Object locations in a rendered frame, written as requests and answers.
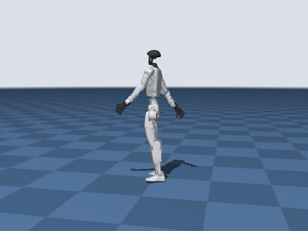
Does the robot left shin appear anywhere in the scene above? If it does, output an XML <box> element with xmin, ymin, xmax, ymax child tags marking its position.
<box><xmin>150</xmin><ymin>142</ymin><xmax>162</xmax><ymax>177</ymax></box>

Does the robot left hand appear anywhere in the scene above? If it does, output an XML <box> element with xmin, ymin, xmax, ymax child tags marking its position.
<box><xmin>115</xmin><ymin>101</ymin><xmax>130</xmax><ymax>115</ymax></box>

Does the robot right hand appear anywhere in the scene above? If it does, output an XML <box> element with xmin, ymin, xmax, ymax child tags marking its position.
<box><xmin>173</xmin><ymin>102</ymin><xmax>185</xmax><ymax>119</ymax></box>

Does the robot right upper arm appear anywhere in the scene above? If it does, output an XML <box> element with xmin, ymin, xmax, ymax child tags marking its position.
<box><xmin>160</xmin><ymin>77</ymin><xmax>167</xmax><ymax>94</ymax></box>

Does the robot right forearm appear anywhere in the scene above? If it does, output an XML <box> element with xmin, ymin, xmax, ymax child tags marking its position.
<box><xmin>164</xmin><ymin>90</ymin><xmax>176</xmax><ymax>107</ymax></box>

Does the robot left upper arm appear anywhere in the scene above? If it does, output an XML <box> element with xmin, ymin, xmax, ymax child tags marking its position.
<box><xmin>140</xmin><ymin>68</ymin><xmax>155</xmax><ymax>91</ymax></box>

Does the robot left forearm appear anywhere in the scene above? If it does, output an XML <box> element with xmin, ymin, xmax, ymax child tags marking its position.
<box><xmin>125</xmin><ymin>85</ymin><xmax>141</xmax><ymax>105</ymax></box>

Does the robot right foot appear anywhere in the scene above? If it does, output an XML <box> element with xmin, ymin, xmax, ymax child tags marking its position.
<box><xmin>149</xmin><ymin>170</ymin><xmax>164</xmax><ymax>175</ymax></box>

